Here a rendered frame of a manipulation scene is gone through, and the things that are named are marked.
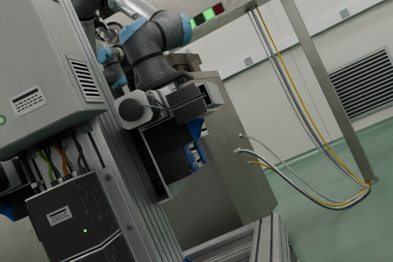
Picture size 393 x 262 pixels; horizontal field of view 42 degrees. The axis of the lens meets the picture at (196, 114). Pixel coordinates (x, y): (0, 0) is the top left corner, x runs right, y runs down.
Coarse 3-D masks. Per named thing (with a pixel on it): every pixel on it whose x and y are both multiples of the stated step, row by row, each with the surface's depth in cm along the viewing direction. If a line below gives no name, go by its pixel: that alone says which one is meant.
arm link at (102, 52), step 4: (100, 48) 226; (104, 48) 225; (108, 48) 228; (112, 48) 232; (96, 52) 226; (100, 52) 226; (104, 52) 225; (108, 52) 225; (112, 52) 228; (116, 52) 232; (100, 56) 226; (104, 56) 225; (108, 56) 225; (112, 56) 228; (116, 56) 231; (100, 60) 226; (104, 60) 225; (108, 60) 226; (112, 60) 227; (116, 60) 229; (104, 64) 228
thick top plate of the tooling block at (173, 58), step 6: (168, 54) 246; (174, 54) 249; (180, 54) 256; (198, 54) 283; (168, 60) 246; (174, 60) 246; (180, 60) 253; (186, 60) 261; (198, 60) 278; (174, 66) 250
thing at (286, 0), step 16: (288, 0) 276; (288, 16) 277; (304, 32) 275; (304, 48) 275; (320, 64) 273; (320, 80) 274; (336, 96) 272; (336, 112) 273; (352, 128) 272; (352, 144) 272; (368, 176) 271
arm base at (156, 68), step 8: (144, 56) 169; (152, 56) 170; (160, 56) 172; (136, 64) 170; (144, 64) 169; (152, 64) 169; (160, 64) 170; (168, 64) 172; (136, 72) 171; (144, 72) 168; (152, 72) 168; (160, 72) 168; (168, 72) 169; (136, 80) 172; (144, 80) 168; (152, 80) 167; (136, 88) 172
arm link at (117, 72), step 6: (108, 66) 227; (114, 66) 227; (120, 66) 230; (102, 72) 225; (108, 72) 225; (114, 72) 226; (120, 72) 228; (108, 78) 224; (114, 78) 226; (120, 78) 227; (108, 84) 225; (114, 84) 227; (120, 84) 227
